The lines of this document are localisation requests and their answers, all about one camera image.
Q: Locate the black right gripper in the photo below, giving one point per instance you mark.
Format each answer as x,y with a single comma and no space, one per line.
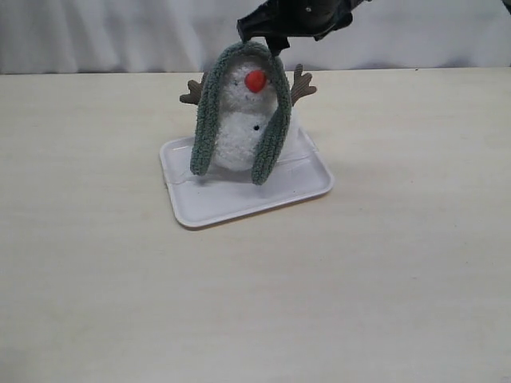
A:
278,20

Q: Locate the green knitted scarf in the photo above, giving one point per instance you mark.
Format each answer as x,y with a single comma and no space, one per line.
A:
270,145

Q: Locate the white plush snowman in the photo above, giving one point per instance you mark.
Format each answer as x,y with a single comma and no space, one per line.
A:
248,99

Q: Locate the white plastic tray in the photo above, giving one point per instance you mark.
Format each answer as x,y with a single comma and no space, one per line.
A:
220,196

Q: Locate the white curtain backdrop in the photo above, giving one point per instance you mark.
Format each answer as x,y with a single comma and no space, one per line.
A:
187,36

